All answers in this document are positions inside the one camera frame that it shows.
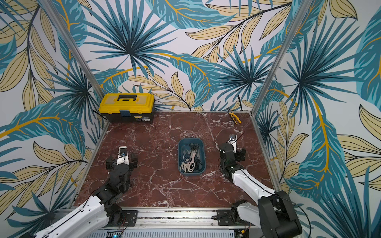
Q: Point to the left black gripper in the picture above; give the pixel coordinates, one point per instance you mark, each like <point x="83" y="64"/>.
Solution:
<point x="133" y="164"/>

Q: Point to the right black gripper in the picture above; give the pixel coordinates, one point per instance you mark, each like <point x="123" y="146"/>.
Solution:
<point x="241" y="153"/>

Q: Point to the small black scissors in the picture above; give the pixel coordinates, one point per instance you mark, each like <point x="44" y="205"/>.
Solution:
<point x="194" y="148"/>

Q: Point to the cream handled kitchen scissors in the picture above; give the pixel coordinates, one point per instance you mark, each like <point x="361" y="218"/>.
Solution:
<point x="184" y="167"/>

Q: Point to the teal plastic storage box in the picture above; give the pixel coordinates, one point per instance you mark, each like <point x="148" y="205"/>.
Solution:
<point x="185" y="144"/>

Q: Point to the black handled scissors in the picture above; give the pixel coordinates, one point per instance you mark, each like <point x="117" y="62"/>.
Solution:
<point x="198" y="164"/>

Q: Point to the pink handled kitchen scissors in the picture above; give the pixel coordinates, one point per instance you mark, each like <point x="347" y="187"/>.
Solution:
<point x="191" y="163"/>

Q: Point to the blue handled scissors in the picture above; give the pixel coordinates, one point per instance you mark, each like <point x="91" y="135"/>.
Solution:
<point x="185" y="156"/>

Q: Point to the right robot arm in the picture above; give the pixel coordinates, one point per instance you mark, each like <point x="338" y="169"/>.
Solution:
<point x="274" y="213"/>

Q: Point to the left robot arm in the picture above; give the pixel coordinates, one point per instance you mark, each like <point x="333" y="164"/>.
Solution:
<point x="101" y="208"/>

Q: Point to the yellow black toolbox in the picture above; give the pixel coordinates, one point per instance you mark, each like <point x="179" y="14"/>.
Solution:
<point x="127" y="107"/>

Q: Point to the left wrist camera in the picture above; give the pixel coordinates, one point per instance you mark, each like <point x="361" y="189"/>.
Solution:
<point x="123" y="156"/>

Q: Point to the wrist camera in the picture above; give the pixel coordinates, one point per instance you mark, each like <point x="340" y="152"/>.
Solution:
<point x="123" y="156"/>
<point x="233" y="141"/>

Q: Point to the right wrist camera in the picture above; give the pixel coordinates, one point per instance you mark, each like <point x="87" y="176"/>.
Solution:
<point x="233" y="141"/>

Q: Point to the yellow handled pliers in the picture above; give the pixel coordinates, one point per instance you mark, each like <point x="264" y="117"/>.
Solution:
<point x="234" y="117"/>

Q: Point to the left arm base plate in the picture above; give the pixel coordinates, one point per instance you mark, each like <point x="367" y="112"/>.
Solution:
<point x="125" y="218"/>

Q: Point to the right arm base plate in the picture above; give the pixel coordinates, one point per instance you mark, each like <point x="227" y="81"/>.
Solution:
<point x="228" y="217"/>

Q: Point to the aluminium front rail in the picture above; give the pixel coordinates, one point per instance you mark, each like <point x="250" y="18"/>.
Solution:
<point x="196" y="219"/>

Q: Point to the left metal frame post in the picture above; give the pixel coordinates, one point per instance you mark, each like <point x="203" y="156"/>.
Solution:
<point x="57" y="20"/>

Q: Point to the metal frame post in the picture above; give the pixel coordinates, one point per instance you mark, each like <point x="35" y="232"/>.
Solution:
<point x="57" y="20"/>
<point x="297" y="21"/>

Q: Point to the right metal frame post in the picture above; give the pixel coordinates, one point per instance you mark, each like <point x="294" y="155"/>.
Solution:
<point x="297" y="21"/>

